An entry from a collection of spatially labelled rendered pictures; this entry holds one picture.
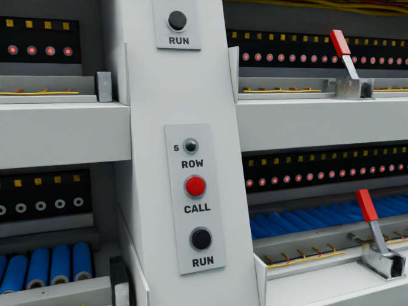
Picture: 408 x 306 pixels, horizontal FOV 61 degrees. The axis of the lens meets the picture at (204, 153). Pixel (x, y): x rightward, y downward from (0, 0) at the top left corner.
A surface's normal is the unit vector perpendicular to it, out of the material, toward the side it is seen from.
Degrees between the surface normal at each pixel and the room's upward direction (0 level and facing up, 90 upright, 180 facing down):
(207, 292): 90
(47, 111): 110
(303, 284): 20
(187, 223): 90
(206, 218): 90
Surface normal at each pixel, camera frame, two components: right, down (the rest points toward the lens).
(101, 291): 0.33, 0.20
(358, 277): 0.00, -0.98
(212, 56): 0.32, -0.14
